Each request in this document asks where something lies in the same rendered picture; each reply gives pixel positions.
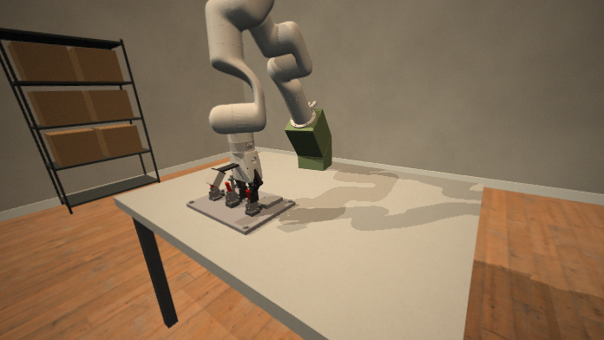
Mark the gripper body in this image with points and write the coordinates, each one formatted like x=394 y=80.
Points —
x=248 y=161

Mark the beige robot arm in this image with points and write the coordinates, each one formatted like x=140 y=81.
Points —
x=290 y=59

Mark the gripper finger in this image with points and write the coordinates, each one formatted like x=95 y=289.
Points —
x=253 y=194
x=242 y=188

